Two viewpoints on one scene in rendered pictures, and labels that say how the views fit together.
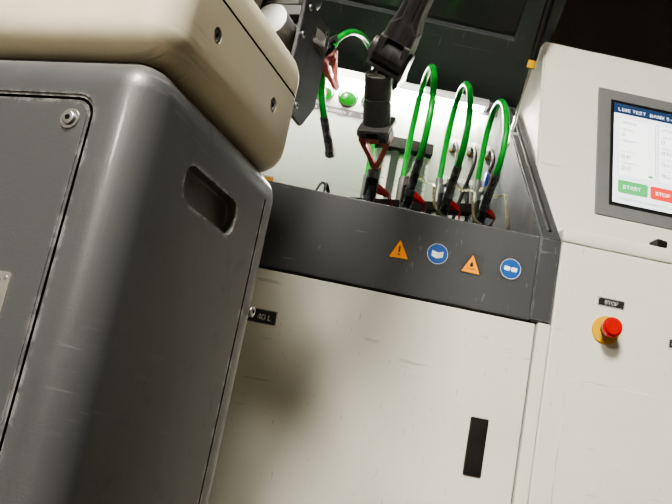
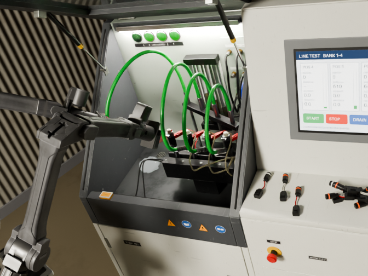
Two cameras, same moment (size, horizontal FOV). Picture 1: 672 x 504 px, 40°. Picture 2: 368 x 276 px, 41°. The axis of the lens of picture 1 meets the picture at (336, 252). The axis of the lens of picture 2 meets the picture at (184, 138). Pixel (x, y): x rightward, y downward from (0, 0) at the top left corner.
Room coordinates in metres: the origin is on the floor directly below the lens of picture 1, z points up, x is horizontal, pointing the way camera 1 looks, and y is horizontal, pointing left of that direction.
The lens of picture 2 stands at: (0.63, -1.02, 2.17)
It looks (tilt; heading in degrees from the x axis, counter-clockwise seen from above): 35 degrees down; 36
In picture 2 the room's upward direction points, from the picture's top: 18 degrees counter-clockwise
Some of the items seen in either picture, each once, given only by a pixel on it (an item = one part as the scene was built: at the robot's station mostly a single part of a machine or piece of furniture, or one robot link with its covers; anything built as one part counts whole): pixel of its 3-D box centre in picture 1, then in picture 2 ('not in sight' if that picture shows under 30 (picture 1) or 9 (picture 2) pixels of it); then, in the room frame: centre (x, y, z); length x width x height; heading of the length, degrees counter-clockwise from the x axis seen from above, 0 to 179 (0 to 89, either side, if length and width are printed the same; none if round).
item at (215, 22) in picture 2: (383, 83); (174, 24); (2.16, -0.04, 1.43); 0.54 x 0.03 x 0.02; 92
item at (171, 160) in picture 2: not in sight; (207, 171); (1.90, -0.17, 0.91); 0.34 x 0.10 x 0.15; 92
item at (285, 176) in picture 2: not in sight; (284, 187); (1.78, -0.53, 0.99); 0.12 x 0.02 x 0.02; 12
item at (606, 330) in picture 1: (609, 328); (272, 256); (1.63, -0.51, 0.80); 0.05 x 0.04 x 0.05; 92
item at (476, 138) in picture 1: (463, 187); (242, 73); (2.16, -0.28, 1.20); 0.13 x 0.03 x 0.31; 92
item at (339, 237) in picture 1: (368, 246); (160, 216); (1.65, -0.06, 0.87); 0.62 x 0.04 x 0.16; 92
